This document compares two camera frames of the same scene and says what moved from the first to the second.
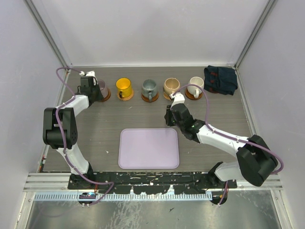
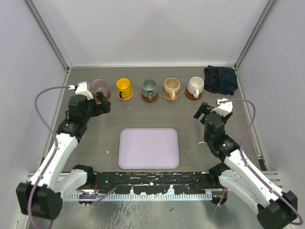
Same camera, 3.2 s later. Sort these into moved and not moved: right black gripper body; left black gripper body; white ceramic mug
Moved: left black gripper body; right black gripper body
Not moved: white ceramic mug
